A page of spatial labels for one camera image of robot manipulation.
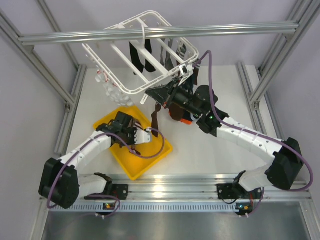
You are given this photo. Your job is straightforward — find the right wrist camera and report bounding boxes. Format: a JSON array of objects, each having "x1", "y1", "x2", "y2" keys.
[{"x1": 178, "y1": 63, "x2": 194, "y2": 78}]

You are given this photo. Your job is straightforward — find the black sock left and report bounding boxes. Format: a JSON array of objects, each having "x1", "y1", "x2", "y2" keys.
[{"x1": 129, "y1": 43, "x2": 146, "y2": 73}]

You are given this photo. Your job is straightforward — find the aluminium crossbar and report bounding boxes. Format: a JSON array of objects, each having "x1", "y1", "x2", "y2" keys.
[{"x1": 18, "y1": 21, "x2": 299, "y2": 46}]

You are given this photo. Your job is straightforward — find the navy orange underwear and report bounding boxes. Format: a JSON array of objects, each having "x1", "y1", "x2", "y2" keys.
[{"x1": 181, "y1": 76, "x2": 196, "y2": 125}]

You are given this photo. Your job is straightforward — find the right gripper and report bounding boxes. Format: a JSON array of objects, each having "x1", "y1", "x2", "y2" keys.
[{"x1": 147, "y1": 76, "x2": 203, "y2": 117}]

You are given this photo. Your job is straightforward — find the yellow plastic tray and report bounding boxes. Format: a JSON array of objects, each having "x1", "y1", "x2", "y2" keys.
[{"x1": 93, "y1": 105, "x2": 173, "y2": 181}]

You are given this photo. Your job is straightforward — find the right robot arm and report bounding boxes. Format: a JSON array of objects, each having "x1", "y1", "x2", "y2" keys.
[{"x1": 145, "y1": 80, "x2": 304, "y2": 199}]

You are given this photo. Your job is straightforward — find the white clip drying hanger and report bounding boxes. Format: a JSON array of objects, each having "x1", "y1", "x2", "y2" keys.
[{"x1": 82, "y1": 10, "x2": 199, "y2": 97}]

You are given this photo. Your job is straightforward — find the grey sock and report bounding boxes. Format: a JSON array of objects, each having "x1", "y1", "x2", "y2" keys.
[{"x1": 160, "y1": 38, "x2": 174, "y2": 71}]

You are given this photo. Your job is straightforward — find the slotted cable duct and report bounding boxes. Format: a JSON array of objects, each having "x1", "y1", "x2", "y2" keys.
[{"x1": 51, "y1": 201, "x2": 253, "y2": 213}]

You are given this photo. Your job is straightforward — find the black sock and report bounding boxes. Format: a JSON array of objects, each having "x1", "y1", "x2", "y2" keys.
[
  {"x1": 144, "y1": 39, "x2": 157, "y2": 74},
  {"x1": 129, "y1": 43, "x2": 146, "y2": 73}
]

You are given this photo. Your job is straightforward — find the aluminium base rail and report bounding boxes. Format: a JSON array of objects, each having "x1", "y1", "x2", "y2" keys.
[{"x1": 109, "y1": 174, "x2": 312, "y2": 202}]

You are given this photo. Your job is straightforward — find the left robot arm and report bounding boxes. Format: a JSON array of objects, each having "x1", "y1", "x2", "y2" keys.
[{"x1": 38, "y1": 111, "x2": 138, "y2": 209}]

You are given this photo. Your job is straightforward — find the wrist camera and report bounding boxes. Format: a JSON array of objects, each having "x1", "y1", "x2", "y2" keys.
[
  {"x1": 178, "y1": 63, "x2": 194, "y2": 78},
  {"x1": 134, "y1": 128, "x2": 152, "y2": 145}
]

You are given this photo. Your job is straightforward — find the black sock right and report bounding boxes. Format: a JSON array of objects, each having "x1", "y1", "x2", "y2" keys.
[{"x1": 144, "y1": 39, "x2": 157, "y2": 74}]

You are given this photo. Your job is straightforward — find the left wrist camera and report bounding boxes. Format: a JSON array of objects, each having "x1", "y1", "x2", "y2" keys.
[{"x1": 134, "y1": 128, "x2": 152, "y2": 145}]

